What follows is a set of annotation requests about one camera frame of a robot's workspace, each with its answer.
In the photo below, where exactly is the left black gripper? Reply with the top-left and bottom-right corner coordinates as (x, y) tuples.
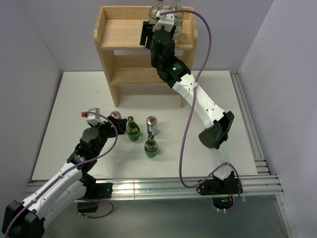
(89, 116), (127, 156)

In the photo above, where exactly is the clear glass bottle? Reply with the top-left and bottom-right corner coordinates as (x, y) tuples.
(168, 0), (184, 42)
(148, 0), (164, 25)

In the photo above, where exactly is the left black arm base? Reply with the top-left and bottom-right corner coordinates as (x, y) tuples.
(77, 182), (113, 214)

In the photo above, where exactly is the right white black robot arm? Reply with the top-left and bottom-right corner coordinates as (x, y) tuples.
(140, 21), (234, 150)

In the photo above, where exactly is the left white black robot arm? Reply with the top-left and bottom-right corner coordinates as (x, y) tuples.
(2, 109), (127, 238)

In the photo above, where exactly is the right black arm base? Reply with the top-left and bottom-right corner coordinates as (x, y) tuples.
(196, 171), (243, 211)

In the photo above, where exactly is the wooden three-tier shelf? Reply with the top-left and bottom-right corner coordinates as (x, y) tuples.
(93, 5), (199, 109)

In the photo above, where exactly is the silver blue can left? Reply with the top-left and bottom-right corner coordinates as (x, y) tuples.
(110, 111), (122, 119)

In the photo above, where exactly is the green Perrier bottle yellow label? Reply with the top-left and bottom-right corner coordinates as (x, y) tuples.
(126, 116), (141, 141)

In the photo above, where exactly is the silver can centre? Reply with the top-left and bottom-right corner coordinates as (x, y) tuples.
(146, 116), (158, 136)

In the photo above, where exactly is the green Perrier bottle red label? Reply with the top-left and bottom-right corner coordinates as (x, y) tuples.
(144, 134), (159, 158)

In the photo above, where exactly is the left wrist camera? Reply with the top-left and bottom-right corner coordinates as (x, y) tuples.
(81, 108), (103, 125)

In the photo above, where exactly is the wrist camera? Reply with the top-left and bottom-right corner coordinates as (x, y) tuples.
(153, 9), (174, 33)
(81, 108), (103, 125)

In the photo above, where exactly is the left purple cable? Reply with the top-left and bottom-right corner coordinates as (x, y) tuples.
(4, 111), (119, 238)

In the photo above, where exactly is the purple cable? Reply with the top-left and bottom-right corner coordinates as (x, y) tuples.
(159, 9), (243, 214)
(4, 111), (119, 238)

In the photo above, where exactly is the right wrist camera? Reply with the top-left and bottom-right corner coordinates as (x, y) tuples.
(153, 9), (174, 33)

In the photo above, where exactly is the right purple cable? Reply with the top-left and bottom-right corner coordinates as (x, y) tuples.
(159, 9), (243, 214)

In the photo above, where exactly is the aluminium frame rail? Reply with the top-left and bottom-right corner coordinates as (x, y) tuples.
(26, 70), (298, 238)

